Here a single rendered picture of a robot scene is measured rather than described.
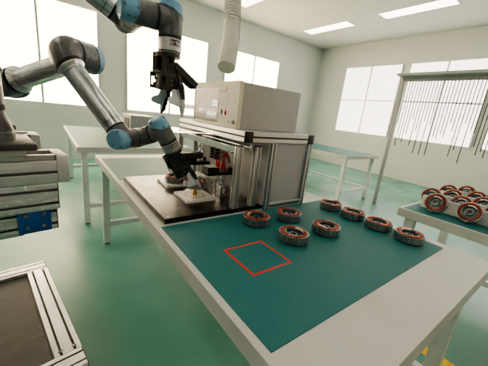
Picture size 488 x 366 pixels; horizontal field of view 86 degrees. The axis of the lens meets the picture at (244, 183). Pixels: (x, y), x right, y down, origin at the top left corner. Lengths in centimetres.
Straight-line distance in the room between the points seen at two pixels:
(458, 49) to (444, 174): 260
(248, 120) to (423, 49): 676
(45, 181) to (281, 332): 83
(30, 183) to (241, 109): 81
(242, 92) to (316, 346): 96
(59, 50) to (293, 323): 114
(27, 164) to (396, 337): 109
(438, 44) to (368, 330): 725
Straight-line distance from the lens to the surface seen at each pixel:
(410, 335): 78
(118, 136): 106
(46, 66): 143
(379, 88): 797
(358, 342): 69
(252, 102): 125
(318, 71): 918
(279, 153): 127
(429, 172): 734
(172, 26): 99
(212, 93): 141
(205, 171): 128
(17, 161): 104
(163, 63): 98
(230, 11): 286
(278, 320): 67
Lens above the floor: 119
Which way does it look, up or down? 15 degrees down
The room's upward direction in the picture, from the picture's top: 6 degrees clockwise
